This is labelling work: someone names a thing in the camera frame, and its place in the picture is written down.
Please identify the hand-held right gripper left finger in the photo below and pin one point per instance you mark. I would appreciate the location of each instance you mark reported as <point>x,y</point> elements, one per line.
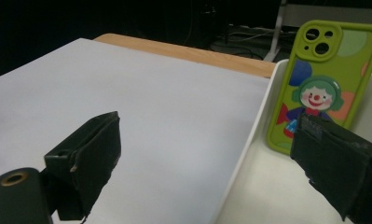
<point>93,155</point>

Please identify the white table mat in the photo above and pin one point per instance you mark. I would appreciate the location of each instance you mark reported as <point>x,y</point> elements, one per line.
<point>158,109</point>

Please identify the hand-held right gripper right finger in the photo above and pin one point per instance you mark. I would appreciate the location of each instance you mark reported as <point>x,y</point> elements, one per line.
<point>336,158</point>

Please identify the green clown print phone case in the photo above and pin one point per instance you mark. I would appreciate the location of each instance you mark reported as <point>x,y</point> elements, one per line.
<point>326,74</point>

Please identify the white plastic tray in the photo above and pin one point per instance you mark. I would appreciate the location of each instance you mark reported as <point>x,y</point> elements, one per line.
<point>267,186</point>

